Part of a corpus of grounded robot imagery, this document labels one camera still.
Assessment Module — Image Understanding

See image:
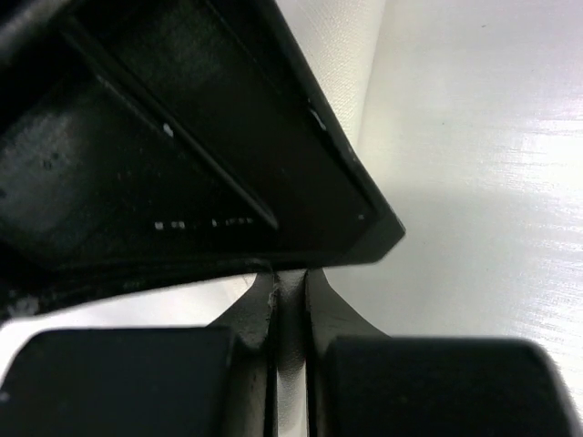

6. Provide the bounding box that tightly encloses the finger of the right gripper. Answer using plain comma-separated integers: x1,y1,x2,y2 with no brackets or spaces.
1,1,404,320

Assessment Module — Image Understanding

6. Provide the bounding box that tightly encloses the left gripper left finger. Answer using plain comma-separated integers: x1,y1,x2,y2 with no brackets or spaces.
1,273,277,436

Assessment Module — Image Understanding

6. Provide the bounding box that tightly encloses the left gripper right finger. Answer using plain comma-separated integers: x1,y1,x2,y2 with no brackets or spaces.
304,270,577,436

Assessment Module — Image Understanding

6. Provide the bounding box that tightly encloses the white cloth napkin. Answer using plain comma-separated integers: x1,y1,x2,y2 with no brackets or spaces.
1,1,385,436

